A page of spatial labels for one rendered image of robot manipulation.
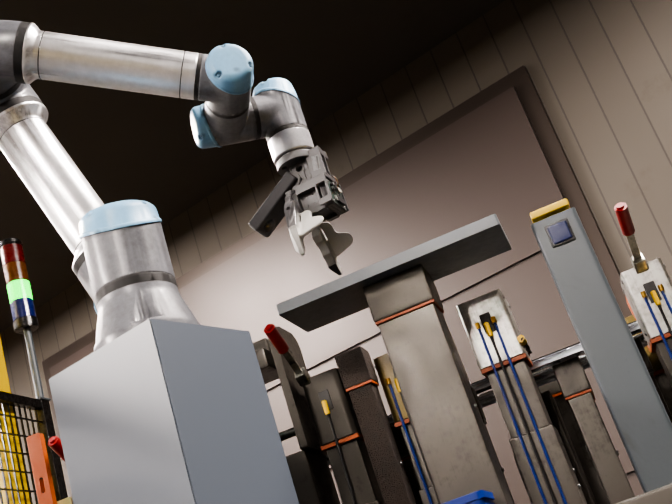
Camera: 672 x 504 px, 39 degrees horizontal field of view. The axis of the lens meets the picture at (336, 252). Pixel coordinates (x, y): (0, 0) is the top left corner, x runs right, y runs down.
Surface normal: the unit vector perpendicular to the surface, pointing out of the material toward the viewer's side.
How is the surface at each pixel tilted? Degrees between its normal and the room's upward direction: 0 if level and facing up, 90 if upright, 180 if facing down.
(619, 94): 90
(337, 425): 90
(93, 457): 90
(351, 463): 90
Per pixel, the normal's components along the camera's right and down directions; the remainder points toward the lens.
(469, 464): -0.30, -0.27
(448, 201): -0.55, -0.15
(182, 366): 0.78, -0.44
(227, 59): 0.15, -0.42
